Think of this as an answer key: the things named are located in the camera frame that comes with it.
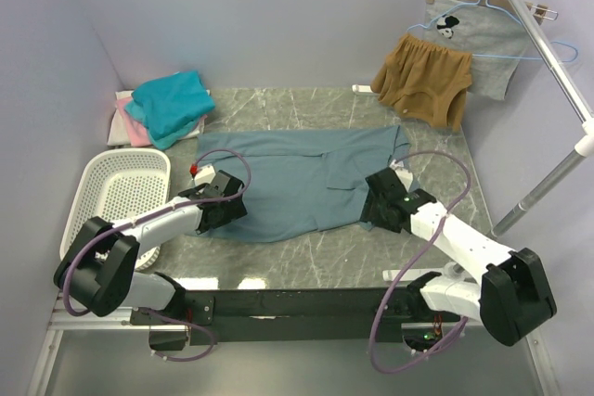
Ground grey-blue t shirt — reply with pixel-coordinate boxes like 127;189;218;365
197;125;410;243

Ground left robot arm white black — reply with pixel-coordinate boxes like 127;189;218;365
54;171;250;324

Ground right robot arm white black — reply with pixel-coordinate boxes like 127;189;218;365
360;168;557;346

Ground white plastic laundry basket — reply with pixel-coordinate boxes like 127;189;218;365
59;148;171;257

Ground pink folded t shirt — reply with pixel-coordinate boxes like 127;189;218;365
116;96;152;147

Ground teal folded t shirt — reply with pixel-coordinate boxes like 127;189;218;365
124;71;215;150

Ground white folded t shirt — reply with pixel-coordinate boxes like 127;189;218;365
107;89;206;146

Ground brown shorts hanging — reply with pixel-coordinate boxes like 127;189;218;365
370;33;472;132

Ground metal clothes rack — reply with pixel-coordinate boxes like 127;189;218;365
352;0;594;282

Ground grey panda shirt hanging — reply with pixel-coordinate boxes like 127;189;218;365
423;0;531;101

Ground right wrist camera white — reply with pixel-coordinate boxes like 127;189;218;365
389;160;414;191

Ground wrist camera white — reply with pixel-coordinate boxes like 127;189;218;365
389;160;414;191
189;163;216;186

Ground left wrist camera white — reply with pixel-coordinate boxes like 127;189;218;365
189;163;216;186

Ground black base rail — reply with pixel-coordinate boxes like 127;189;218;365
130;287;459;352

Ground aluminium frame rail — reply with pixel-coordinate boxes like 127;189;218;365
48;293;132;331

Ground light blue wire hanger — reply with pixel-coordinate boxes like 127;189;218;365
407;0;581;64

